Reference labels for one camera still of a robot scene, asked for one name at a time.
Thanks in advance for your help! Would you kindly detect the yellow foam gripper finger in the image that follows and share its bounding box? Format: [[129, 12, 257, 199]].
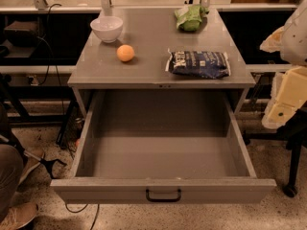
[[260, 27, 284, 53], [262, 66, 307, 129]]

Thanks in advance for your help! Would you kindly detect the orange fruit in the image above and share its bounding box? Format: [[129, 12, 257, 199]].
[[116, 45, 134, 62]]

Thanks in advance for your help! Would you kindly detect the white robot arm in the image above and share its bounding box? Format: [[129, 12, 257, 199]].
[[260, 0, 307, 129]]

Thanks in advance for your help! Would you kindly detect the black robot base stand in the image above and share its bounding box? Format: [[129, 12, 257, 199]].
[[243, 108, 307, 197]]

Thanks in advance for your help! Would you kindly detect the grey open drawer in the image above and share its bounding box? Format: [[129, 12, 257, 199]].
[[51, 90, 275, 204]]

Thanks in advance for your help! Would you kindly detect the blue snack bag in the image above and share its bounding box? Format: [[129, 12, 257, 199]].
[[165, 51, 231, 80]]

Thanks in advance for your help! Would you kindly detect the green chip bag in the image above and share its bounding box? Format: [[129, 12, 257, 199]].
[[175, 5, 209, 32]]

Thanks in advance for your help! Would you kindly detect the grey metal cabinet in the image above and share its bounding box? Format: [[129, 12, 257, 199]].
[[68, 7, 255, 111]]

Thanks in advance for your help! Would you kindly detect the white bowl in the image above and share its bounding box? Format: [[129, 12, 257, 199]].
[[90, 16, 124, 43]]

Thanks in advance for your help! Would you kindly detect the dark box on shelf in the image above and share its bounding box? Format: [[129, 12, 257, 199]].
[[4, 21, 38, 47]]

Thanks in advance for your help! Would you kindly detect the black grabber tool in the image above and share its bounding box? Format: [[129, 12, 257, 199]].
[[0, 135, 66, 179]]

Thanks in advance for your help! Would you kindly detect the tan shoe far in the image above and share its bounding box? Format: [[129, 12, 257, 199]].
[[19, 149, 45, 184]]

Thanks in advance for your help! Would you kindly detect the tan shoe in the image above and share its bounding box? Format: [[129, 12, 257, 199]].
[[19, 149, 45, 184], [0, 202, 38, 230]]

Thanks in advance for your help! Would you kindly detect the person's trouser leg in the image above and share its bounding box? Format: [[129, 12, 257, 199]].
[[0, 104, 23, 222]]

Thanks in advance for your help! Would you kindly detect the tan shoe near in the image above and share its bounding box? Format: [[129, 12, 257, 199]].
[[0, 202, 38, 230]]

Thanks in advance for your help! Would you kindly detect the black drawer handle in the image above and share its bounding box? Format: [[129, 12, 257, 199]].
[[145, 189, 181, 203]]

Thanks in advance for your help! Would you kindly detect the black cable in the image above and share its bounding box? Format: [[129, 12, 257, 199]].
[[37, 3, 66, 113]]

